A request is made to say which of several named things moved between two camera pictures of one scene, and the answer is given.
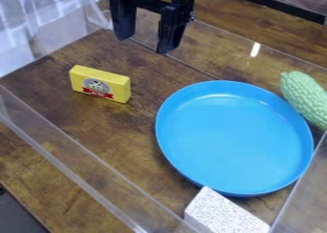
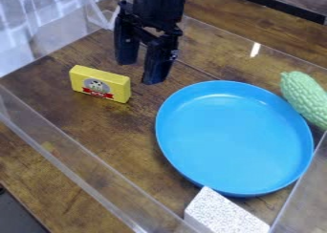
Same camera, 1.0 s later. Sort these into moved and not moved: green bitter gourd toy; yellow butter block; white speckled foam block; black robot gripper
Moved: black robot gripper
Not moved: white speckled foam block; yellow butter block; green bitter gourd toy
